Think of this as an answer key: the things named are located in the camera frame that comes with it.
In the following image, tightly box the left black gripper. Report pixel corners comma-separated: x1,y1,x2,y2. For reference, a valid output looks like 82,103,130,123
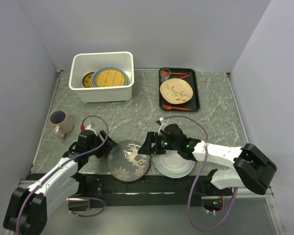
87,130,118,158

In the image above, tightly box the orange plastic spoon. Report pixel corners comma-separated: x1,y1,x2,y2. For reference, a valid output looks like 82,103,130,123
160,70,187,75

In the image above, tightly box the pink plastic plate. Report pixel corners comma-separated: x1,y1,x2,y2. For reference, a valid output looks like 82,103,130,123
124,71,131,86

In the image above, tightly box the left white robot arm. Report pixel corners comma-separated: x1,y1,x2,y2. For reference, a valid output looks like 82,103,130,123
3,130,117,235

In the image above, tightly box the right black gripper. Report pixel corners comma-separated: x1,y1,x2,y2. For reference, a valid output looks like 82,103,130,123
138,131,179,155

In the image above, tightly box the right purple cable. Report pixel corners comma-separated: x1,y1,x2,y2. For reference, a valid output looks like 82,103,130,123
159,116,239,231

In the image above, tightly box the orange plastic fork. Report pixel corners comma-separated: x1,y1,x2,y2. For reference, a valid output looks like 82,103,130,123
163,105,192,111

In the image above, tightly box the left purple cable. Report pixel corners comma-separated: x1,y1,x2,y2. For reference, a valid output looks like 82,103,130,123
15,115,109,235

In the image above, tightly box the purple cable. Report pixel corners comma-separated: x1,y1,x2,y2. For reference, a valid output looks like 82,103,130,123
159,116,239,231
15,115,109,235

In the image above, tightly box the olive fluted plate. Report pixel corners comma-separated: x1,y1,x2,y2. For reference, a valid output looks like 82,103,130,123
95,68,126,87

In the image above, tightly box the cream green leaf plate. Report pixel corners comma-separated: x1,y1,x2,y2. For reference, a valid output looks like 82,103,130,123
126,72,132,85

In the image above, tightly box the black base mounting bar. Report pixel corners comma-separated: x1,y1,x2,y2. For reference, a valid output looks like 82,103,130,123
56,171,233,209

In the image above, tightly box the white ribbed deep plate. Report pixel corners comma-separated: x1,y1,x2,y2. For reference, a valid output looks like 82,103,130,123
152,150,196,178

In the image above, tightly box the dark brown rimmed plate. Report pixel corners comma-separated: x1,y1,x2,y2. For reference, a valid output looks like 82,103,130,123
107,140,150,182

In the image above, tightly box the clear drinking glass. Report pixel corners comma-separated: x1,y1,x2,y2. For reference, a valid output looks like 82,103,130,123
160,68,171,82

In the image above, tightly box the aluminium frame rail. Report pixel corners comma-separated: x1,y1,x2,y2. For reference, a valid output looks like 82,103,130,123
237,188,273,198

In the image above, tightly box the pink ceramic mug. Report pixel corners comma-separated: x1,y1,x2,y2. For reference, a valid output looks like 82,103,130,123
49,110,74,139

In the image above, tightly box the black serving tray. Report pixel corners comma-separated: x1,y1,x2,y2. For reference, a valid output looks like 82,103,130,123
158,68,200,112

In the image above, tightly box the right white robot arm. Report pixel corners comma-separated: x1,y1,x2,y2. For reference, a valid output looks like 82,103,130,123
138,124,277,195

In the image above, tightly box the white bottom plate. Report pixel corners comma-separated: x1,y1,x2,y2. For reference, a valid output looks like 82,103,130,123
154,158,195,179

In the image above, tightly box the blue plastic plate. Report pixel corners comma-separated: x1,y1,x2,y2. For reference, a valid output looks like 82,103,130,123
91,66,127,88

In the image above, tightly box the beige bird pattern plate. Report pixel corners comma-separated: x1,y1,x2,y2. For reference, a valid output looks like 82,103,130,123
159,78,194,104

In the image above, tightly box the yellow patterned small plate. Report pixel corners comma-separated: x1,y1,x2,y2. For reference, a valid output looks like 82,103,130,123
82,72,94,88

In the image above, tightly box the white plastic bin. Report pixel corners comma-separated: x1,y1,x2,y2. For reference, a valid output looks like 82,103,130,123
69,51,134,103

